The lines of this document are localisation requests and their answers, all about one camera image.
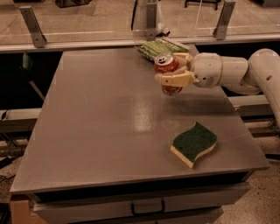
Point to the green chip bag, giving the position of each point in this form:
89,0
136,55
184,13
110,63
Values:
151,49

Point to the metal bracket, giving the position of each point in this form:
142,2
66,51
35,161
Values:
37,36
220,32
151,19

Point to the middle metal bracket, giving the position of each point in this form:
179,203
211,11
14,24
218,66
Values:
151,19

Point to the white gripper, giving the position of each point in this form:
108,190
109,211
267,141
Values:
206,69

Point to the grey metal rail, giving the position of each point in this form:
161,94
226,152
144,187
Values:
82,45

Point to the right metal bracket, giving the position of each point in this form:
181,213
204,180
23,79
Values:
220,32

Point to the red coke can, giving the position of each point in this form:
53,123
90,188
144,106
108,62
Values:
164,63

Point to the left metal bracket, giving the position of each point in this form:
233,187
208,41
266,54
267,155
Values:
37,36

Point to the grey drawer with handle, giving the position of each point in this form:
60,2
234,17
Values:
200,205

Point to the green yellow sponge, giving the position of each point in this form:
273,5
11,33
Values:
193,144

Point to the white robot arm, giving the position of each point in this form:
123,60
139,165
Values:
260,73

